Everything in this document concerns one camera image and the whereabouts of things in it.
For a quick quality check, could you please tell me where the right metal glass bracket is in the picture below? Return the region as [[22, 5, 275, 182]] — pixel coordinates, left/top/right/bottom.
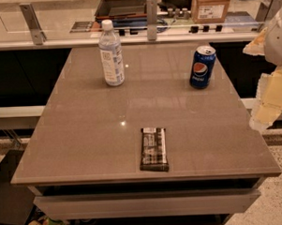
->
[[255, 0, 282, 31]]

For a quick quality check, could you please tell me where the cardboard box with label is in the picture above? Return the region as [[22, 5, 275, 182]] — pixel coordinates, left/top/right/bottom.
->
[[191, 0, 230, 23]]

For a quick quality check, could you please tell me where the left metal glass bracket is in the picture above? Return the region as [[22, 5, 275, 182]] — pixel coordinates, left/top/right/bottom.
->
[[19, 3, 47, 46]]

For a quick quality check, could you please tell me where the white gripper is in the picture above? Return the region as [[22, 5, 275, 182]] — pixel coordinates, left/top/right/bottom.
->
[[243, 7, 282, 132]]

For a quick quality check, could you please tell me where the rxbar chocolate bar wrapper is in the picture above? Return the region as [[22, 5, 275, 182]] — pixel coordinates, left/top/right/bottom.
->
[[140, 127, 169, 172]]

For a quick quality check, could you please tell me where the white table drawer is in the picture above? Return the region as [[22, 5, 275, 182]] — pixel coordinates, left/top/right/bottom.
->
[[34, 188, 260, 220]]

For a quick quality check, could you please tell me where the glass partition panel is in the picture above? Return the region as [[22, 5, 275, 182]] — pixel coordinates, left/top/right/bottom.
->
[[0, 0, 282, 47]]

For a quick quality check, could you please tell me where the open dark tray box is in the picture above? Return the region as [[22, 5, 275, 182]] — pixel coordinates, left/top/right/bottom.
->
[[95, 0, 147, 21]]

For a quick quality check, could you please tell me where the metal glass bracket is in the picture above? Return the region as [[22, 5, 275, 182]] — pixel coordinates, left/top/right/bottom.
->
[[19, 3, 47, 46], [255, 0, 282, 31], [146, 0, 157, 41]]

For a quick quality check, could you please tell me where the middle metal glass bracket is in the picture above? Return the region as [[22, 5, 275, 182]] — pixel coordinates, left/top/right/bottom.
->
[[146, 0, 157, 41]]

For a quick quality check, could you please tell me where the clear plastic water bottle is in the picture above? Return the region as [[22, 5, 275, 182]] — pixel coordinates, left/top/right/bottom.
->
[[98, 19, 125, 86]]

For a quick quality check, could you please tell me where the blue pepsi can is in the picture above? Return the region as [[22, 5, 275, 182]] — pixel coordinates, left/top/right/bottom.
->
[[189, 45, 216, 89]]

